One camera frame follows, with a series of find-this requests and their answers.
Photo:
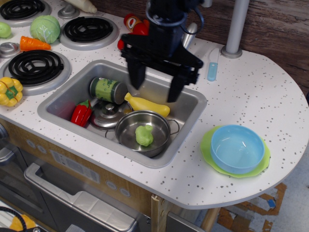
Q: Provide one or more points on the yellow toy bell pepper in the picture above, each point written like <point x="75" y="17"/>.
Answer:
<point x="10" y="91"/>

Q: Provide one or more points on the yellow toy squash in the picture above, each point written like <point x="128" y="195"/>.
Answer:
<point x="138" y="104"/>

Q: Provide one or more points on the green plastic plate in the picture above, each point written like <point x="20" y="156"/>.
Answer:
<point x="205" y="147"/>

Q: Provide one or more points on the cream toy bottle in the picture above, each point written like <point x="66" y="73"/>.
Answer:
<point x="84" y="5"/>

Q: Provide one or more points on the green labelled toy can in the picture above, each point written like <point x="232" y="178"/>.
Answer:
<point x="108" y="90"/>

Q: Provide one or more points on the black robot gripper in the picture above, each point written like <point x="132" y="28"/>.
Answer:
<point x="162" y="48"/>

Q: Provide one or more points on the silver metal sink basin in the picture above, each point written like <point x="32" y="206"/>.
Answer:
<point x="184" y="113"/>

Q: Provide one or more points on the green toy broccoli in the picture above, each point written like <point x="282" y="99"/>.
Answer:
<point x="144" y="135"/>

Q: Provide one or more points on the red white toy slice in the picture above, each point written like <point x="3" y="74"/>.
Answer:
<point x="120" y="44"/>

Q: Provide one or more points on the steel pot lid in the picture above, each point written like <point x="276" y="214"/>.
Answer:
<point x="105" y="115"/>

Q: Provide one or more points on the blue handled toy knife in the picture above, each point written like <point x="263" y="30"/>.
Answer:
<point x="213" y="64"/>

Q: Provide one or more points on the light green toy apple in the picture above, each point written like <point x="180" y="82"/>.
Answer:
<point x="5" y="30"/>

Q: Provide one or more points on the blue plastic bowl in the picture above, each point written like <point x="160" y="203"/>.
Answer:
<point x="236" y="149"/>

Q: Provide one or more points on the silver rear stove knob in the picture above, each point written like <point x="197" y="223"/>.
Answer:
<point x="68" y="12"/>

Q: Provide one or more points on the green toy cabbage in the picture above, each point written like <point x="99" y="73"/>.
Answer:
<point x="45" y="28"/>

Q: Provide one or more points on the silver oven door handle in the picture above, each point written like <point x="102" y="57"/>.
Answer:
<point x="81" y="211"/>

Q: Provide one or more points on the black rear left burner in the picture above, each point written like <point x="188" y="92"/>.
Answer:
<point x="21" y="13"/>

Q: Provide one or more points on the silver toy faucet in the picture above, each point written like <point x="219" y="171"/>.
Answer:
<point x="189" y="35"/>

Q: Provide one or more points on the steel pan with handles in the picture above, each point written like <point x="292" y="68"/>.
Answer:
<point x="162" y="131"/>

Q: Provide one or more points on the orange toy carrot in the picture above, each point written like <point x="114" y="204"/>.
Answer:
<point x="29" y="44"/>

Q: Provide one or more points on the grey support pole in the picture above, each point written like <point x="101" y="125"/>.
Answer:
<point x="232" y="48"/>

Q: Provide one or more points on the silver stove knob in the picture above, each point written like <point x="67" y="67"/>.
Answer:
<point x="68" y="12"/>
<point x="9" y="49"/>

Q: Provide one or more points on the black rear right burner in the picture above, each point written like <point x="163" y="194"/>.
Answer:
<point x="88" y="33"/>

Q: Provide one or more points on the black front stove burner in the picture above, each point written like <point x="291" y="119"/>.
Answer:
<point x="38" y="71"/>

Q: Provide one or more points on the red toy pepper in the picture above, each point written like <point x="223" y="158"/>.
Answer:
<point x="81" y="113"/>

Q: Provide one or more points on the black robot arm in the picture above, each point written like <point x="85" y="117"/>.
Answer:
<point x="162" y="49"/>

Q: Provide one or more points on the yellow object bottom left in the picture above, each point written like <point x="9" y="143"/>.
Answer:
<point x="16" y="224"/>

